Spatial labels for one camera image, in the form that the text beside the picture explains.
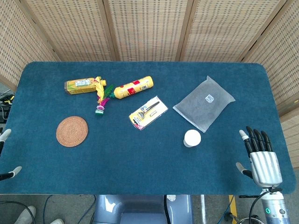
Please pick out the brown round woven coaster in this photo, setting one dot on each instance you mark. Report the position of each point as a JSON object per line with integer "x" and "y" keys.
{"x": 72, "y": 131}

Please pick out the yellow bottle red label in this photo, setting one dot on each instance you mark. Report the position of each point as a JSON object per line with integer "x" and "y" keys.
{"x": 133, "y": 87}

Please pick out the white table leg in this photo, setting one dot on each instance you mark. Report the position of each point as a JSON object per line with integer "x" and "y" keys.
{"x": 203, "y": 210}

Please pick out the grey shoe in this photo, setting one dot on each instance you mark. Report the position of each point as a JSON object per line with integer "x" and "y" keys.
{"x": 25, "y": 215}
{"x": 56, "y": 221}

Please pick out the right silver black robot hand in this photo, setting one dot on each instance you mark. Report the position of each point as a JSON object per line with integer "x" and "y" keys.
{"x": 265, "y": 165}

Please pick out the woven bamboo screen panel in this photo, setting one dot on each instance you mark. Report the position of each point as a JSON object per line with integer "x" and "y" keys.
{"x": 224, "y": 30}
{"x": 280, "y": 70}
{"x": 67, "y": 30}
{"x": 16, "y": 39}
{"x": 147, "y": 28}

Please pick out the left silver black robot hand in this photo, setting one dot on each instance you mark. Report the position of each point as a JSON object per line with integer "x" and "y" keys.
{"x": 5, "y": 135}

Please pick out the razor in yellow blister pack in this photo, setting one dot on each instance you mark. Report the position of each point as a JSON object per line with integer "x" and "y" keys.
{"x": 147, "y": 112}

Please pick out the blue felt table mat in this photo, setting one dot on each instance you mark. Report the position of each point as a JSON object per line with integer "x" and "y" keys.
{"x": 144, "y": 163}

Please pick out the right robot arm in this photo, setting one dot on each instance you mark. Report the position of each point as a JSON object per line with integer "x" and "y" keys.
{"x": 275, "y": 207}

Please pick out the white paper cup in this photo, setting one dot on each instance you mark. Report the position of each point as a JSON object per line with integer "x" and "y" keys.
{"x": 192, "y": 137}

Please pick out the colourful feather shuttlecock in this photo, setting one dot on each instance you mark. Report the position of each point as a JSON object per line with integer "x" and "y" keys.
{"x": 101, "y": 92}

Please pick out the grey plastic bag QR label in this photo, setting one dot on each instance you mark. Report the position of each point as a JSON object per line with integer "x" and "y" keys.
{"x": 203, "y": 105}

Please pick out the yellow corn drink bottle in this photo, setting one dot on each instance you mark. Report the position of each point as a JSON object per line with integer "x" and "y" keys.
{"x": 78, "y": 86}

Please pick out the blue-grey robot torso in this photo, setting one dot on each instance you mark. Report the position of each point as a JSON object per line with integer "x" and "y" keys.
{"x": 140, "y": 210}

